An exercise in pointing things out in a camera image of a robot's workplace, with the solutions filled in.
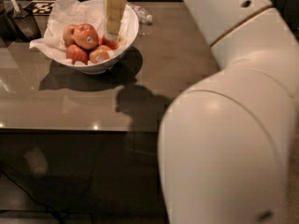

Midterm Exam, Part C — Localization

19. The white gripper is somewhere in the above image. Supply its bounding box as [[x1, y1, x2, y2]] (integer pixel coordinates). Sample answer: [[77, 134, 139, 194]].
[[105, 0, 127, 40]]

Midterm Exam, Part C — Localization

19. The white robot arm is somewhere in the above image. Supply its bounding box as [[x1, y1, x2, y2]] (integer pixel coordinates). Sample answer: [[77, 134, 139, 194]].
[[158, 0, 299, 224]]

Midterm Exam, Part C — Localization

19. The top red apple with sticker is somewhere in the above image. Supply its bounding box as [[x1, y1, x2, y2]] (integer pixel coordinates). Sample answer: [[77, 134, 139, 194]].
[[74, 23, 99, 49]]

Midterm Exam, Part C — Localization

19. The white bowl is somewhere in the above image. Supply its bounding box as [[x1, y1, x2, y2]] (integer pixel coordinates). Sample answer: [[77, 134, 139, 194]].
[[43, 0, 140, 76]]

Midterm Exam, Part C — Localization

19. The front apple with sticker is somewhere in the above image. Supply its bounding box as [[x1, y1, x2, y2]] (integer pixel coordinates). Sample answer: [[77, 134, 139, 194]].
[[89, 45, 111, 63]]

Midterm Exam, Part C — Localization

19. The left pale apple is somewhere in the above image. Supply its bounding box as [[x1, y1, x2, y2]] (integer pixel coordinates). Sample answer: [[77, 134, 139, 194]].
[[63, 24, 77, 47]]

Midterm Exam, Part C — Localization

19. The clear plastic water bottle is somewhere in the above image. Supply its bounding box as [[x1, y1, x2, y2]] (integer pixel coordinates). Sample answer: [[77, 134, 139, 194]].
[[128, 3, 152, 24]]

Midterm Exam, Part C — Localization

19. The white paper towel liner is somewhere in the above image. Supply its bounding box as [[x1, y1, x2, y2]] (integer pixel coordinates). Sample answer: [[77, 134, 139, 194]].
[[29, 0, 131, 67]]

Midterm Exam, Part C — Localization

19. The black white marker tag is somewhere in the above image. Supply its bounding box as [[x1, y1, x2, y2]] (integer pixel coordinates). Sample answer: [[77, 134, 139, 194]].
[[24, 0, 55, 16]]

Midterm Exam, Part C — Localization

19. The black scoop with white handle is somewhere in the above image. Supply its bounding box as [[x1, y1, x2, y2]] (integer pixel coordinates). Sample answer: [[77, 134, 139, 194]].
[[7, 0, 41, 42]]

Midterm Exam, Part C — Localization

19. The black floor cable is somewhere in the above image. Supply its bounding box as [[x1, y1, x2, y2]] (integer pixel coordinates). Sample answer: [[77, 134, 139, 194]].
[[0, 168, 94, 224]]

